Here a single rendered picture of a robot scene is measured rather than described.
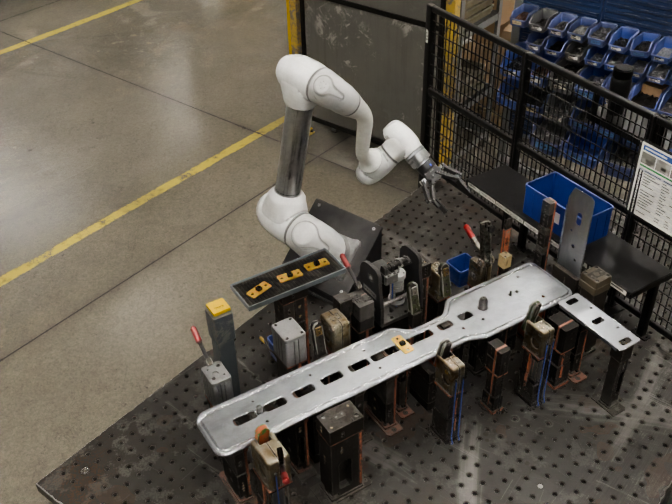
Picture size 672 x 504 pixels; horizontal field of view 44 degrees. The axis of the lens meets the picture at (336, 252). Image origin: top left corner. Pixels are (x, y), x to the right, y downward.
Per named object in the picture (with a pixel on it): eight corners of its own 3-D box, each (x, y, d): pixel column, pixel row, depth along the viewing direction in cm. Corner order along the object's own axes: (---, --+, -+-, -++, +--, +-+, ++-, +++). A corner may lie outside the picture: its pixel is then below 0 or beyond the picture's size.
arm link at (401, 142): (425, 143, 339) (401, 164, 343) (400, 114, 340) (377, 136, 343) (421, 144, 329) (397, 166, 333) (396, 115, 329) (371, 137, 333)
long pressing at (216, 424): (223, 467, 234) (222, 463, 233) (190, 416, 249) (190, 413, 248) (576, 295, 291) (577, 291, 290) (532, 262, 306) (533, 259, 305)
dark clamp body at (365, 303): (358, 394, 294) (358, 313, 271) (339, 372, 303) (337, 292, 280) (383, 382, 299) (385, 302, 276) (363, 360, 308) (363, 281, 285)
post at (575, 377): (575, 384, 296) (588, 324, 278) (553, 366, 303) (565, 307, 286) (588, 377, 298) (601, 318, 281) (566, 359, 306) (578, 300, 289)
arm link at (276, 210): (282, 253, 326) (246, 226, 338) (311, 240, 337) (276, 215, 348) (308, 72, 283) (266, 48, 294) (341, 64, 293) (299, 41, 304)
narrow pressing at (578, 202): (578, 279, 296) (594, 200, 276) (555, 262, 304) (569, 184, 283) (579, 278, 296) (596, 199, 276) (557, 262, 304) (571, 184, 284)
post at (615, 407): (613, 417, 283) (629, 356, 266) (589, 397, 291) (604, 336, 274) (626, 409, 286) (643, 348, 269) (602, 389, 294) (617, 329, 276)
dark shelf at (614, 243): (629, 300, 286) (631, 293, 285) (464, 184, 348) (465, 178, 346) (672, 278, 295) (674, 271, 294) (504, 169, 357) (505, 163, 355)
